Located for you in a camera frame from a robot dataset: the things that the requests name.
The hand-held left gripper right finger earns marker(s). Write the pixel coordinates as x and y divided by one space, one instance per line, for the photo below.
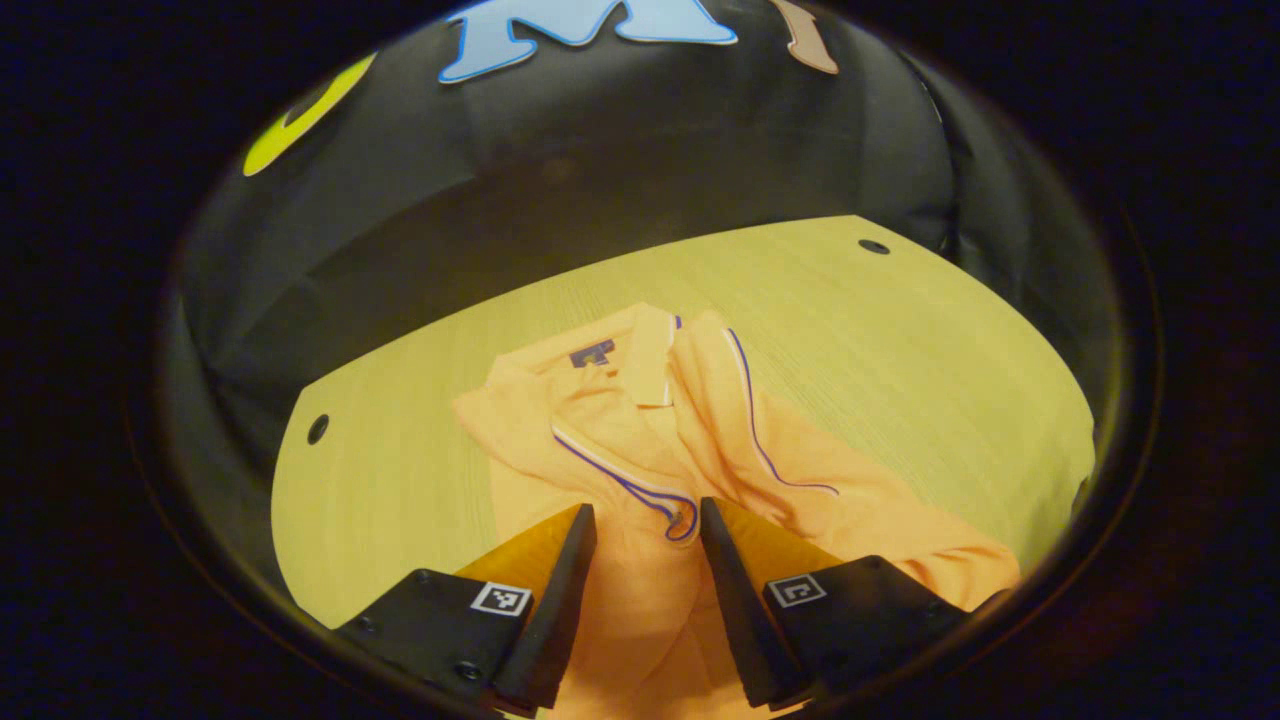
735 610

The orange T-shirt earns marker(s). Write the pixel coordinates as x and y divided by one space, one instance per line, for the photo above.
620 430

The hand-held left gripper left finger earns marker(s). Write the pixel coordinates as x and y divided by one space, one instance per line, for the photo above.
560 620

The black backdrop cloth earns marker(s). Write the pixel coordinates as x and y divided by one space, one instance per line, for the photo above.
600 170

